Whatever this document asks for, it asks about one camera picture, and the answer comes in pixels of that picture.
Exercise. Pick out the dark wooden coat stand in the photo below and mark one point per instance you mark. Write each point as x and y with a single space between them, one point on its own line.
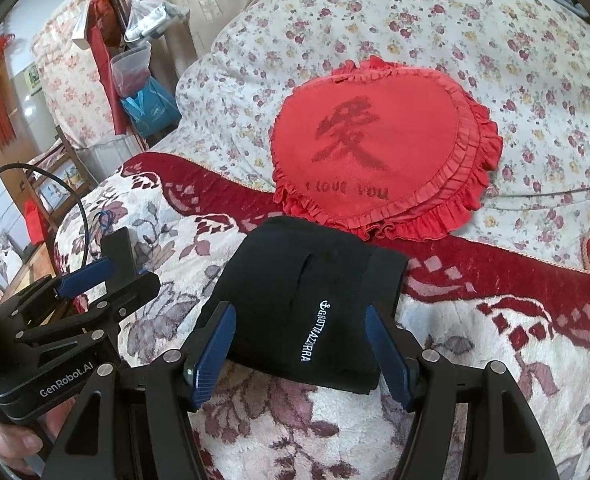
120 15

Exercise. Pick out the black pants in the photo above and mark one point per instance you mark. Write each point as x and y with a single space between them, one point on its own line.
275 285

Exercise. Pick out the red heart-shaped frilled pillow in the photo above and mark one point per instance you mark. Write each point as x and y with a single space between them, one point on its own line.
375 160

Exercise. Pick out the small red bag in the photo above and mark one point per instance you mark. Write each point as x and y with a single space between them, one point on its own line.
34 220

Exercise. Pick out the blue plastic bag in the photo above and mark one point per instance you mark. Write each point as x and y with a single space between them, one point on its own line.
150 110

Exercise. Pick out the red hanging cloth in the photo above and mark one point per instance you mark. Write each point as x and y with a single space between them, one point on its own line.
100 35

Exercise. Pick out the framed picture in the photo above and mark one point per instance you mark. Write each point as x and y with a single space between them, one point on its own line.
57 190

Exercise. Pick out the person's left hand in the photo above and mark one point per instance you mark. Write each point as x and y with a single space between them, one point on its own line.
15 445

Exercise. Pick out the grey cloth cover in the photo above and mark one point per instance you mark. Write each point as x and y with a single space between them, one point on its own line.
105 160

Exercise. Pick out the floral white quilt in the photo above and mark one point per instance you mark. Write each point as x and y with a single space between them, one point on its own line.
500 60

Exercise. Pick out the small wall picture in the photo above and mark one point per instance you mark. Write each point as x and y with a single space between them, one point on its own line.
35 77

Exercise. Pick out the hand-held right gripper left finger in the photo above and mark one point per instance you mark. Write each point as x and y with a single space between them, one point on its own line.
210 360

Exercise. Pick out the beige curtain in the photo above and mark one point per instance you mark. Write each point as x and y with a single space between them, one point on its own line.
225 0

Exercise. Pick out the red and white plush blanket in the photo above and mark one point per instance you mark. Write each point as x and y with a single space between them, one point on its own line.
475 360

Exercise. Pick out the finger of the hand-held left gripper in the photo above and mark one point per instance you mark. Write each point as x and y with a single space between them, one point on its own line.
135 290
85 275

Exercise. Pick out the white plastic bag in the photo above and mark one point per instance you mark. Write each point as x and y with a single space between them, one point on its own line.
150 15

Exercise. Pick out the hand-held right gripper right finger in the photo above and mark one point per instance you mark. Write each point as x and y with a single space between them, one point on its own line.
387 355

